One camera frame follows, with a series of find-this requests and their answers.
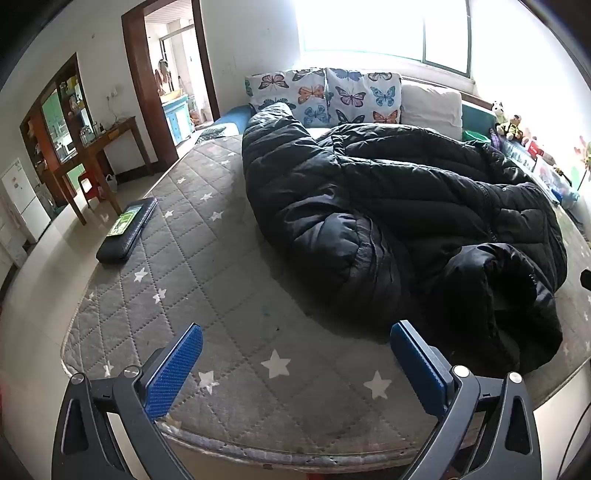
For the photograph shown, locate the brown plush toy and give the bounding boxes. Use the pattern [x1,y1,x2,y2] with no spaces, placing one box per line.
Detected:
[496,113,525,141]

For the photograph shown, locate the white pillow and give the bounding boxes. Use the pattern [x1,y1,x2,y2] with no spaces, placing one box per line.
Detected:
[399,78,463,141]

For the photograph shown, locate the wooden display cabinet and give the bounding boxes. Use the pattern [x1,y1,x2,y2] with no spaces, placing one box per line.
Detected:
[20,53,100,208]

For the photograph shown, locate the teal cushion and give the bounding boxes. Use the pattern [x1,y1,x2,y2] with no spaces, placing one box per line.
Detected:
[462,102,499,139]

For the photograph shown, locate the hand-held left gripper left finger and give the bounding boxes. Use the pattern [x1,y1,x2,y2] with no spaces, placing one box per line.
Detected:
[51,322,204,480]

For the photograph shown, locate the window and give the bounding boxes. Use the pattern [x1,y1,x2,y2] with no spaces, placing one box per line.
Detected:
[295,0,476,79]

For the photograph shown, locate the black flat case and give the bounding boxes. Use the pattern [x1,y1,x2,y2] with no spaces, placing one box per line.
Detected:
[95,198,158,265]

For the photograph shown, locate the wooden door frame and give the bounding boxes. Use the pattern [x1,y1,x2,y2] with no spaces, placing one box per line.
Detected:
[121,0,220,160]

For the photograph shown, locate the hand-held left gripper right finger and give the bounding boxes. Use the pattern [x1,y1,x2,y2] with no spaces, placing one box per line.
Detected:
[390,320,543,480]

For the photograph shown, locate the white appliance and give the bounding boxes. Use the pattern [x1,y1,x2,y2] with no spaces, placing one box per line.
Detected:
[0,203,26,271]

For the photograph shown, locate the red plastic stool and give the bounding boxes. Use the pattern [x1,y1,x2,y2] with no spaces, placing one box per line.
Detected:
[78,171,105,204]

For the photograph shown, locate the dark patterned cloth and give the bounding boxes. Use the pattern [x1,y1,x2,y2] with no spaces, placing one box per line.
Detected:
[194,127,227,145]

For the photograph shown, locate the butterfly print pillow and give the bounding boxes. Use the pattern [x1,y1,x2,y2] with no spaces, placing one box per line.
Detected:
[245,68,329,127]
[325,68,402,125]

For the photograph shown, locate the blue cabinet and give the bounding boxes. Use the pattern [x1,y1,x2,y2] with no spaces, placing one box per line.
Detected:
[161,92,194,144]

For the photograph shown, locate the blue blanket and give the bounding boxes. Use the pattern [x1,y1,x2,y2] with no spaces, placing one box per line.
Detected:
[213,105,252,137]

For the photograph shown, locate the white refrigerator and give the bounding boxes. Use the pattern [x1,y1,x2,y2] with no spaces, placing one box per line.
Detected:
[0,157,52,243]

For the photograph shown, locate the black puffer jacket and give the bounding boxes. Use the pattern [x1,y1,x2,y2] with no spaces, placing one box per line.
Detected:
[241,102,568,372]

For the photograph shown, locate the hanging clothes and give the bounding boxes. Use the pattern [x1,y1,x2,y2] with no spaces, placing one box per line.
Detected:
[154,59,172,97]

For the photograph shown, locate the grey star-print mattress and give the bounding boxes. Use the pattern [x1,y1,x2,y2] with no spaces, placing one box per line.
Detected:
[60,134,591,462]

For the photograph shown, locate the wooden table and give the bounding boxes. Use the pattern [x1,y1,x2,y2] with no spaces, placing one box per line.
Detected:
[53,116,153,226]

